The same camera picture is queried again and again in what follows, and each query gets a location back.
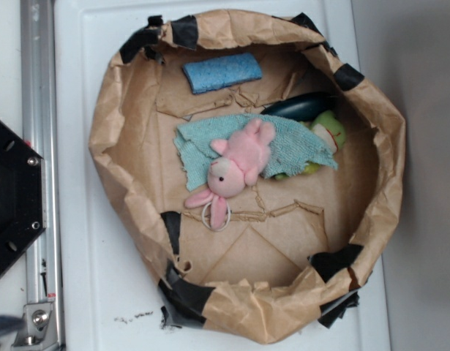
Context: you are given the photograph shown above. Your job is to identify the dark teal oval object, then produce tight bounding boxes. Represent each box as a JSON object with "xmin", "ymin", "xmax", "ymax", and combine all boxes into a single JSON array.
[{"xmin": 260, "ymin": 91, "xmax": 337, "ymax": 121}]

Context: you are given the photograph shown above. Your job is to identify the aluminium extrusion rail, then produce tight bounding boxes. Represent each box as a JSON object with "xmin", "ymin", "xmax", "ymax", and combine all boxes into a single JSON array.
[{"xmin": 20, "ymin": 1, "xmax": 65, "ymax": 350}]

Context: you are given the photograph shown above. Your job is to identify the pink plush bunny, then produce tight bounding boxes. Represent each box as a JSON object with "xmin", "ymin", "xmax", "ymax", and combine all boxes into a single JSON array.
[{"xmin": 184, "ymin": 118, "xmax": 276, "ymax": 231}]

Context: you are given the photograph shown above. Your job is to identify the light blue terry cloth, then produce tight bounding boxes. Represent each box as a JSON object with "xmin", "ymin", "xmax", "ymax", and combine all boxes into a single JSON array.
[{"xmin": 173, "ymin": 113, "xmax": 338, "ymax": 191}]

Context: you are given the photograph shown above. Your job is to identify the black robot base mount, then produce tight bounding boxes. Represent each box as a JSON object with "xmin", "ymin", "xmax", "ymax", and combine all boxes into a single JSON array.
[{"xmin": 0, "ymin": 121, "xmax": 45, "ymax": 278}]

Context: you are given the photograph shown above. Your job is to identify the green plush frog toy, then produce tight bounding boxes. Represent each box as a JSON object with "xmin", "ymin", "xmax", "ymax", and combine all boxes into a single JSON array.
[{"xmin": 271, "ymin": 110, "xmax": 347, "ymax": 181}]

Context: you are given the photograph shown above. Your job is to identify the brown paper bag bin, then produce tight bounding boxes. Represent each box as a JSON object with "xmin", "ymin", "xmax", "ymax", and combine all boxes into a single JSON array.
[{"xmin": 89, "ymin": 10, "xmax": 405, "ymax": 344}]

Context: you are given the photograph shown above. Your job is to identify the white plastic ring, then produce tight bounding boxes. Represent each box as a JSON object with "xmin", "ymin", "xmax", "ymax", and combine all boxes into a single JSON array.
[{"xmin": 201, "ymin": 202, "xmax": 231, "ymax": 233}]

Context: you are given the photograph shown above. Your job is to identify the metal corner bracket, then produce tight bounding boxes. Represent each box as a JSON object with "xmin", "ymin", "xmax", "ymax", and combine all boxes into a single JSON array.
[{"xmin": 11, "ymin": 302, "xmax": 61, "ymax": 351}]

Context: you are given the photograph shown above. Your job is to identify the blue sponge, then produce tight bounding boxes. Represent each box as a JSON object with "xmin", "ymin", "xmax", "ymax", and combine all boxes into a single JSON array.
[{"xmin": 182, "ymin": 53, "xmax": 263, "ymax": 94}]

